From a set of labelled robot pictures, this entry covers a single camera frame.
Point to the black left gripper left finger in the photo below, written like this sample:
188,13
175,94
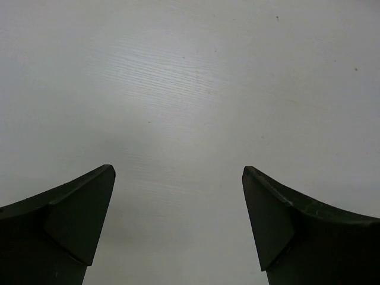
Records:
52,237

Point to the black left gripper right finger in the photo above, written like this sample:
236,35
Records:
300,240

